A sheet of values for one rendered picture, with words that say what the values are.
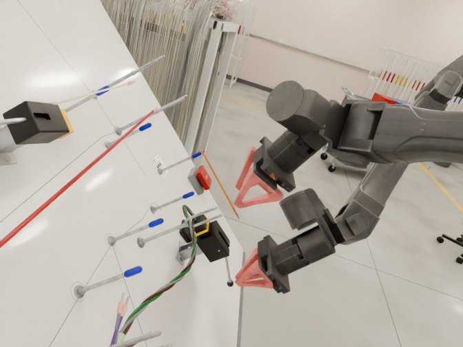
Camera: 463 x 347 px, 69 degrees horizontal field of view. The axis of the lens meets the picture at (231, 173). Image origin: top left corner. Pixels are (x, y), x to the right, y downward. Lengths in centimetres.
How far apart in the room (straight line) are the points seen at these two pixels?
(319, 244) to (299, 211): 7
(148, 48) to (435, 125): 108
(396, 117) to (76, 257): 41
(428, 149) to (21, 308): 44
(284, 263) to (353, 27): 826
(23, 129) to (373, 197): 56
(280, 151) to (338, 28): 824
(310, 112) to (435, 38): 874
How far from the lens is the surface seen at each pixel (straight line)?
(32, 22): 62
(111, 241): 50
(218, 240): 61
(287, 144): 51
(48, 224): 44
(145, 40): 134
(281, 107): 45
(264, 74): 876
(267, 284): 68
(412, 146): 43
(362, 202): 67
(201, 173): 82
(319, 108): 45
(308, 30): 868
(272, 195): 53
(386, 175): 71
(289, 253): 64
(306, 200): 64
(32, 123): 38
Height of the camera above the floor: 148
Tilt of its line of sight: 25 degrees down
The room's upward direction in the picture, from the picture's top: 17 degrees clockwise
